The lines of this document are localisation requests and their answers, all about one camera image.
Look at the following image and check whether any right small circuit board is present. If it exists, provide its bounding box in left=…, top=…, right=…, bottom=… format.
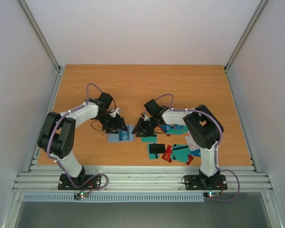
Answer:
left=204, top=191, right=221, bottom=198

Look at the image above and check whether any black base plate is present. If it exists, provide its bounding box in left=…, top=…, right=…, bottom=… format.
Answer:
left=183, top=175, right=228, bottom=191
left=57, top=174, right=102, bottom=190

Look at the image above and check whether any blue card upper left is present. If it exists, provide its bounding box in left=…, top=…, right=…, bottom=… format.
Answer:
left=160, top=124, right=173, bottom=133

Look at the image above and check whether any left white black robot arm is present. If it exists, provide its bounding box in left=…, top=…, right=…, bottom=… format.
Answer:
left=38, top=92, right=128, bottom=189

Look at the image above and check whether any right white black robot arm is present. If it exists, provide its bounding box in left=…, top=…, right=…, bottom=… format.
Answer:
left=132, top=99, right=224, bottom=189

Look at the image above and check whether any grey slotted cable duct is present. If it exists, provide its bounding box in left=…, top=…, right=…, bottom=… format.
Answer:
left=23, top=192, right=204, bottom=203

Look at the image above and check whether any red card bottom right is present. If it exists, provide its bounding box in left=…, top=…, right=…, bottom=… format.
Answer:
left=186, top=154, right=194, bottom=166

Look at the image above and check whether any blue visa card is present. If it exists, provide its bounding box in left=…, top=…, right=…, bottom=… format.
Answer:
left=119, top=131, right=130, bottom=141

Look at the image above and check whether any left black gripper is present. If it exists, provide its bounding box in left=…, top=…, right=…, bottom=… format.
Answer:
left=95, top=112, right=128, bottom=134

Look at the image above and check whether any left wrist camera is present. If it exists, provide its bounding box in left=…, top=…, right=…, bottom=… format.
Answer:
left=110, top=107, right=121, bottom=117

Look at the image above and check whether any left small circuit board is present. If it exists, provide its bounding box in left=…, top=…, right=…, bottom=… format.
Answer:
left=74, top=192, right=89, bottom=200

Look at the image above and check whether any teal card centre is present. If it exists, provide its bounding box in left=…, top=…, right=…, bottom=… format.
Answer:
left=171, top=144, right=190, bottom=163

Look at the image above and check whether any small circuit board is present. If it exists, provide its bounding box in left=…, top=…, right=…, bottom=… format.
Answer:
left=204, top=191, right=221, bottom=198
left=74, top=192, right=89, bottom=200

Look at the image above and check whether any black card on teal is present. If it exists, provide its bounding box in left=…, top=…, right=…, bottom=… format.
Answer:
left=149, top=143, right=166, bottom=154

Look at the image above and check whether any teal card right upper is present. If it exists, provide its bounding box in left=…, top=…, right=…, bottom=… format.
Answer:
left=166, top=127, right=188, bottom=135

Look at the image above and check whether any teal card left middle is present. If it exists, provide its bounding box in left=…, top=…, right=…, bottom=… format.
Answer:
left=141, top=135, right=157, bottom=143

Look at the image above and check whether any blue card far right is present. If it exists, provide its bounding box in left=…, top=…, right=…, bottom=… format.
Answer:
left=191, top=149, right=201, bottom=157

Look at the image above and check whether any teal card under black card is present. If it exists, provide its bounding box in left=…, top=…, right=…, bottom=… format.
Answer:
left=147, top=144, right=158, bottom=160

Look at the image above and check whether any pink leather card holder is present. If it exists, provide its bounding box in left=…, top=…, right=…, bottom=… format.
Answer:
left=106, top=125, right=134, bottom=143

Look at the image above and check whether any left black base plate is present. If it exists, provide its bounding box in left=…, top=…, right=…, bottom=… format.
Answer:
left=57, top=174, right=102, bottom=190

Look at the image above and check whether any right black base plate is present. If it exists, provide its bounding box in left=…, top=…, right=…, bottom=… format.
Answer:
left=183, top=175, right=228, bottom=191

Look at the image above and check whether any white card with pink print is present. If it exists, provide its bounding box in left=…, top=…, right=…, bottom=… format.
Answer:
left=185, top=135, right=200, bottom=152

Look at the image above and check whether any red VIP card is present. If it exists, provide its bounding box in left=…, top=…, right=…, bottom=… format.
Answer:
left=161, top=145, right=172, bottom=163

